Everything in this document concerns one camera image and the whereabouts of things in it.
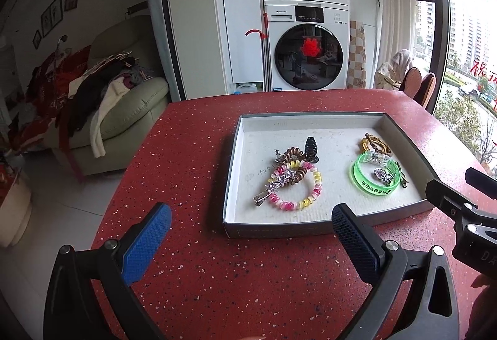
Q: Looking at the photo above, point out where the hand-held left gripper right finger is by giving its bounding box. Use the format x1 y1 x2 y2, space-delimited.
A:
331 203 461 340

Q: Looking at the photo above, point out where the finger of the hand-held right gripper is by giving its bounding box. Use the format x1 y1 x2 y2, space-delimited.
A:
465 167 497 194
425 179 482 234

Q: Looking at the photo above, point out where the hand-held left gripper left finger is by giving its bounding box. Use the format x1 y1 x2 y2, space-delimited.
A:
43 202 172 340

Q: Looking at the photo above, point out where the green strap with bronze end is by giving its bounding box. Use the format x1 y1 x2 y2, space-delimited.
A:
392 161 409 189

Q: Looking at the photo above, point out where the green translucent wristband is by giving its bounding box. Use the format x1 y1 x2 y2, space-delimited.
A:
351 157 400 195

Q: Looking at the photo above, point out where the pink yellow spiral hair tie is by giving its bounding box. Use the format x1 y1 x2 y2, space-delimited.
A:
265 159 324 212

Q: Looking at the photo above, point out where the clear green clip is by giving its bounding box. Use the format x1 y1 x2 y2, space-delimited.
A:
357 152 390 170

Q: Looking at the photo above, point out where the white shallow box tray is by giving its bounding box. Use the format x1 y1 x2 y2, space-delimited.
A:
222 112 439 240

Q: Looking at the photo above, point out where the brown braided bracelet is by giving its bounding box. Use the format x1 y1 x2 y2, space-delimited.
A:
363 132 391 155

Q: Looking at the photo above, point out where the silver star hair clip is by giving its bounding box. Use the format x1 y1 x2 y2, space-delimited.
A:
253 150 299 207

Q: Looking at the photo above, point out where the black claw hair clip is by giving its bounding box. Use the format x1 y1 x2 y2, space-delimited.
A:
303 136 321 164

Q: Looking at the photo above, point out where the brown spiral hair tie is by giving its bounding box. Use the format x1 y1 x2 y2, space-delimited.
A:
280 147 311 185

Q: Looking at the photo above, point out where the brown-soled slipper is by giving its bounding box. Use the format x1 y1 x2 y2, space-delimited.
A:
417 73 436 110
403 67 422 96

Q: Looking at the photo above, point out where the red window decal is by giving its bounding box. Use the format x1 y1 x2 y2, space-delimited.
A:
469 60 497 112

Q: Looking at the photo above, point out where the cream leather sofa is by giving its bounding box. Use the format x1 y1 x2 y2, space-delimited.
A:
43 16 170 176

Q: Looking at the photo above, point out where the white round bin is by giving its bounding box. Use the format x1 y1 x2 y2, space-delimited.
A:
0 165 34 248

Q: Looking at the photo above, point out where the white draped towel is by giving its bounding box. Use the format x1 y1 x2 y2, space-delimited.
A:
375 49 414 91

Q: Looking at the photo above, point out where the pile of clothes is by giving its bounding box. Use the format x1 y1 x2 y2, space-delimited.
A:
8 45 153 159

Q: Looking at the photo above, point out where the checkered hanging cloth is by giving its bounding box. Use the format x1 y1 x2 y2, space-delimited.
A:
347 20 368 89

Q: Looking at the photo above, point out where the white front-load washing machine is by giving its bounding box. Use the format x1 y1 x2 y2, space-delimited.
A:
263 0 350 92

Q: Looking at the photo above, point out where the white tall cabinet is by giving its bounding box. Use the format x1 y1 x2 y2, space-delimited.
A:
163 0 268 101

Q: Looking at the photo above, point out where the large framed picture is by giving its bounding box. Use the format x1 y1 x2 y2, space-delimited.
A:
41 0 63 39

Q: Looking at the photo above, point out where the dark window frame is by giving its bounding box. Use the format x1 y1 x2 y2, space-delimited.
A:
413 0 452 116

